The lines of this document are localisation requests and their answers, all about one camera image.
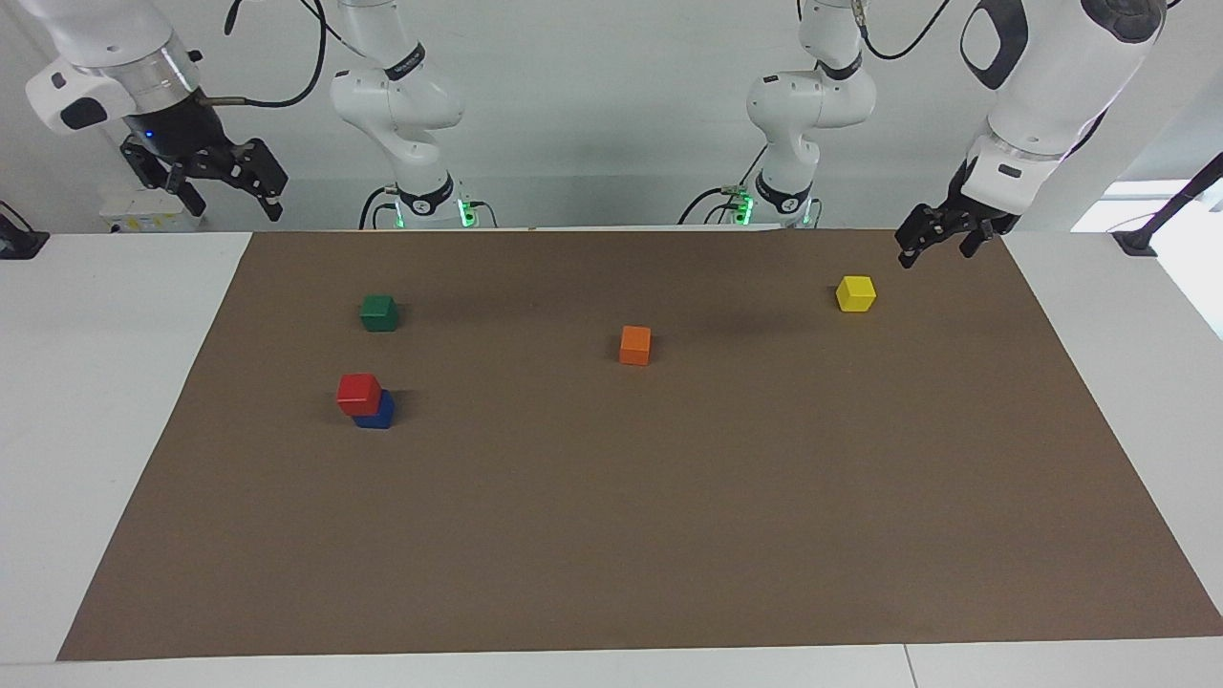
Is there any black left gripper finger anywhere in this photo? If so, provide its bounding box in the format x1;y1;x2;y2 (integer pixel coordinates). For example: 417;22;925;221
896;204;956;269
960;218;1016;259

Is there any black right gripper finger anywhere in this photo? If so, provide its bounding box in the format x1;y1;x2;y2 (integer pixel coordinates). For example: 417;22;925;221
237;139;290;223
119;139;206;218

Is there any red cube block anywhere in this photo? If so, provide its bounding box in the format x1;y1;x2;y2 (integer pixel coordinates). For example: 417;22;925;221
336;373;383;418

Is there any blue cube block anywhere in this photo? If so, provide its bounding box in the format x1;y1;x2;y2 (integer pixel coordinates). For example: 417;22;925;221
352;390;396;429

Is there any white box with yellow labels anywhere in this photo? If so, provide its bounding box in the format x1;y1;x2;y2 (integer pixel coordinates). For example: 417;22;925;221
98;186;204;233

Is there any black stand with pole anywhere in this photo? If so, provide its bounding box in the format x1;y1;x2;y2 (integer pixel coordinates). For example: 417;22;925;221
1113;151;1223;257

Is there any black table clamp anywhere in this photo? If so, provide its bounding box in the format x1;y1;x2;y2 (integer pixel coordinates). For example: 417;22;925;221
0;201;51;261

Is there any brown table mat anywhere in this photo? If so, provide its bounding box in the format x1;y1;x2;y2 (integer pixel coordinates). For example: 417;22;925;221
55;227;1223;662

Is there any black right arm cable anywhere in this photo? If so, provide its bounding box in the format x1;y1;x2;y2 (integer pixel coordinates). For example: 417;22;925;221
196;0;331;108

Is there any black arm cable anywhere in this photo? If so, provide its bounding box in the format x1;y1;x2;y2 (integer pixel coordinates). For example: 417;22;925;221
855;0;956;61
196;0;331;108

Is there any black right base cable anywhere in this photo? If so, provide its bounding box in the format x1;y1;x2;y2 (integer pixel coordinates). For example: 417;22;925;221
358;184;400;230

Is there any black base cable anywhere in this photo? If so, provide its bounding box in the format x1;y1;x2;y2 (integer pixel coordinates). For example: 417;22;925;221
358;184;400;230
678;140;770;226

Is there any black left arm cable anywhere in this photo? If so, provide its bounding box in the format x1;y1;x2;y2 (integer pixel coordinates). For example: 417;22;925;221
855;0;956;61

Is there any black left base cable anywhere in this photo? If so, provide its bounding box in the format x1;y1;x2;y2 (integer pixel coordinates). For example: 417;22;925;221
678;140;770;226

